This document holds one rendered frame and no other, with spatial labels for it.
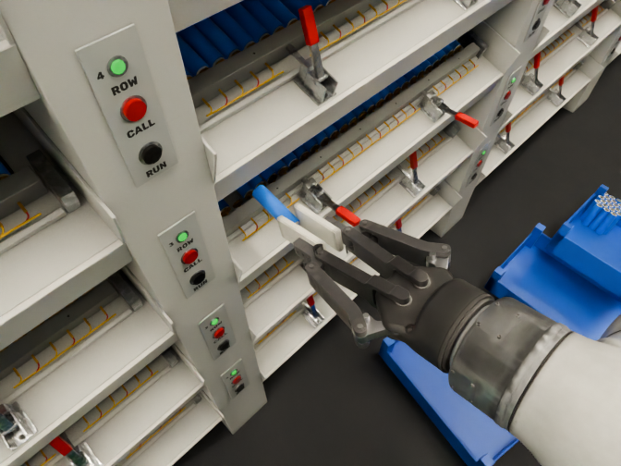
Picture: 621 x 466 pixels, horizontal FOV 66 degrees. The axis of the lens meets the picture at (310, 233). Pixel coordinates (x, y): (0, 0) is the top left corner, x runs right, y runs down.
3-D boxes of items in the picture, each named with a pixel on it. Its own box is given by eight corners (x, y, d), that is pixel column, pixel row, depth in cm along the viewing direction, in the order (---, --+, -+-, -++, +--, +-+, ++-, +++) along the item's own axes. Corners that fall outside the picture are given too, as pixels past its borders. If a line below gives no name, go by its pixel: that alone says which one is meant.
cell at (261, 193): (260, 182, 55) (298, 220, 53) (265, 186, 57) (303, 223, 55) (249, 194, 55) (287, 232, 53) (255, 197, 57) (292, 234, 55)
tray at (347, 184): (491, 91, 89) (520, 53, 80) (236, 293, 64) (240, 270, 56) (414, 20, 92) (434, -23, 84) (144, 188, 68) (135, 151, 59)
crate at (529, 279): (640, 315, 113) (660, 299, 106) (600, 374, 105) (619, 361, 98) (527, 239, 125) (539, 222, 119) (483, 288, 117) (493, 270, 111)
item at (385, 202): (464, 162, 104) (499, 123, 92) (250, 348, 80) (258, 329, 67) (398, 99, 108) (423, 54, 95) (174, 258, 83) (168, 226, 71)
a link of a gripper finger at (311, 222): (335, 233, 49) (341, 228, 49) (292, 205, 53) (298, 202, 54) (339, 252, 51) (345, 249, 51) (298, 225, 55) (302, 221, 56)
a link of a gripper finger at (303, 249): (335, 267, 49) (314, 286, 47) (302, 246, 52) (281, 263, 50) (333, 258, 48) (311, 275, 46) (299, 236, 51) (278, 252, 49)
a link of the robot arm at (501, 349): (515, 394, 31) (438, 342, 35) (500, 450, 37) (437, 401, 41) (584, 307, 35) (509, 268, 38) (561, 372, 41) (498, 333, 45)
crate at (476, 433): (544, 415, 100) (561, 404, 93) (475, 476, 93) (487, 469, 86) (444, 308, 114) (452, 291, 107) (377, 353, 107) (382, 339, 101)
